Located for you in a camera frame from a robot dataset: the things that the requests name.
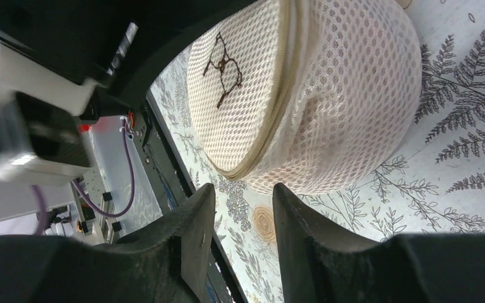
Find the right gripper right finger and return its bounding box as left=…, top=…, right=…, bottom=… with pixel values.
left=273, top=184, right=485, bottom=302

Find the floral tablecloth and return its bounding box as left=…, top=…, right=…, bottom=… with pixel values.
left=150, top=1, right=485, bottom=302

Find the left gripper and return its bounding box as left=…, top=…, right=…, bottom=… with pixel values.
left=0, top=1, right=249, bottom=121

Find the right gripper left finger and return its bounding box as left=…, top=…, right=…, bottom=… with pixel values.
left=0, top=183, right=215, bottom=302

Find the white mesh laundry bag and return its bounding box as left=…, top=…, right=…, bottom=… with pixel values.
left=187, top=1, right=422, bottom=194

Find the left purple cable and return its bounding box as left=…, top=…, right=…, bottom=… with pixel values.
left=29, top=125, right=136, bottom=237

